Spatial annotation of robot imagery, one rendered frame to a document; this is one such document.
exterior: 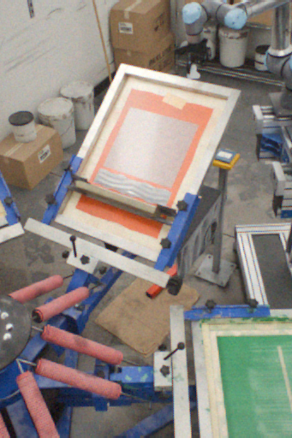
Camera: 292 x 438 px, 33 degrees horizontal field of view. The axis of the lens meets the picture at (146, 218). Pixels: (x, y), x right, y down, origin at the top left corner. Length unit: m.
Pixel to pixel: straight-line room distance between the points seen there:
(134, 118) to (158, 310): 1.39
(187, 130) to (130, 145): 0.26
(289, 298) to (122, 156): 1.42
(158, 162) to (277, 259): 1.40
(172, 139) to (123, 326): 1.40
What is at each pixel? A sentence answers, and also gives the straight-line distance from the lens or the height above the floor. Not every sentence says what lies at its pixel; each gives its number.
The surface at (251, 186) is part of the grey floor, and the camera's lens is 4.07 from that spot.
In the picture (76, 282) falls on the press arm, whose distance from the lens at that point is 1.96.
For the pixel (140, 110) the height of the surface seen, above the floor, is 1.43.
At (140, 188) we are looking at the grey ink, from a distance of 2.05.
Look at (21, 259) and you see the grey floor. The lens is 3.62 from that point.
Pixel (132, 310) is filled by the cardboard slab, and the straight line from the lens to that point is 3.16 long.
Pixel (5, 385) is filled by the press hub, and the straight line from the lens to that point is 1.75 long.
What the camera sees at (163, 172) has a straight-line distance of 2.05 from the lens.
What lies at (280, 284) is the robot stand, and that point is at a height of 0.21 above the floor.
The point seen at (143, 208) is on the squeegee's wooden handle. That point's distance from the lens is 1.91.
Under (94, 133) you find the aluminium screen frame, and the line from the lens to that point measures 2.21.
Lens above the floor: 2.57
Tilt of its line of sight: 43 degrees down
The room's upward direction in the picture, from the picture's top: 4 degrees counter-clockwise
